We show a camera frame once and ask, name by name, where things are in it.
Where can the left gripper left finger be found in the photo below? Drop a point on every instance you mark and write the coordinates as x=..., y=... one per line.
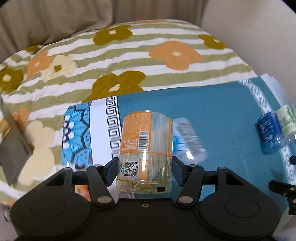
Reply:
x=99, y=179

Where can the floral striped duvet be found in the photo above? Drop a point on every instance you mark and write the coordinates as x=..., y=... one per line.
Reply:
x=40, y=83

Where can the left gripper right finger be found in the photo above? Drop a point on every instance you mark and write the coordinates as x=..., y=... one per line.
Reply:
x=189, y=177

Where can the grey laptop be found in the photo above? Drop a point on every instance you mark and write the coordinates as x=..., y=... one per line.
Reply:
x=15, y=149

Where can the teal patterned tablecloth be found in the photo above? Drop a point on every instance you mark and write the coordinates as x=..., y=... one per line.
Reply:
x=214, y=125

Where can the beige curtain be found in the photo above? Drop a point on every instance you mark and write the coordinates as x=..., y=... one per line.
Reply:
x=29, y=23

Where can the green white label cup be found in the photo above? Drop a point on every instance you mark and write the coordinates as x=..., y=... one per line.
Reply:
x=287, y=122

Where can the white translucent cup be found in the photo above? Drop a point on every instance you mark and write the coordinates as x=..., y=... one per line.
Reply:
x=186, y=144

